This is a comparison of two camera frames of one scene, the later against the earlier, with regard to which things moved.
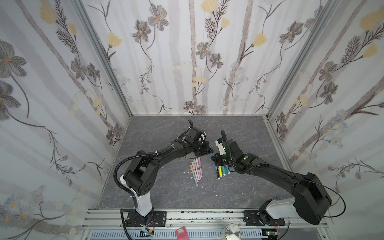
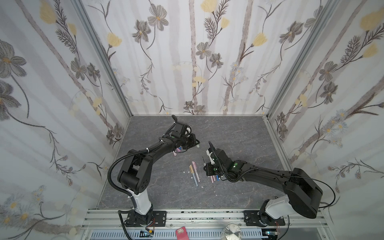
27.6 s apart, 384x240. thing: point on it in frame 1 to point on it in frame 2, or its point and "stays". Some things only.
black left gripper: (206, 146) to (193, 143)
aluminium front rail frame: (112, 224) stays
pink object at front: (181, 234) stays
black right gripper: (220, 159) to (214, 162)
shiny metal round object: (233, 232) stays
